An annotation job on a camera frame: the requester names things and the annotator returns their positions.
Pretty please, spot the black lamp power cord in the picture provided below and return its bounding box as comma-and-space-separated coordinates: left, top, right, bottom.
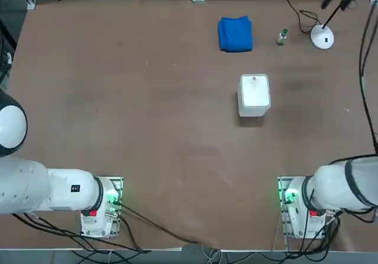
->
277, 0, 320, 35

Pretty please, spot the folded blue cloth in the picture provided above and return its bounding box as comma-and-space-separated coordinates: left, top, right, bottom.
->
217, 15, 254, 53

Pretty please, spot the black floor cable bundle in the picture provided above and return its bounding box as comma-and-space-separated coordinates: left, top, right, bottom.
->
11, 212, 151, 253

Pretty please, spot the white lidded plastic box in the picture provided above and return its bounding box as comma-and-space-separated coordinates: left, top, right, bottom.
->
237, 73, 272, 118

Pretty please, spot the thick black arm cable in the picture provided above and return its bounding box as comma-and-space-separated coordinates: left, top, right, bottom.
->
358, 4, 378, 156

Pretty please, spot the white desk lamp black neck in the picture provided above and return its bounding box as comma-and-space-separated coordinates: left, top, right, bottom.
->
309, 0, 348, 51

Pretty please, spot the long black base cable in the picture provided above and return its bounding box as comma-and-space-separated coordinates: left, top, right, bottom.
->
119, 203, 207, 246

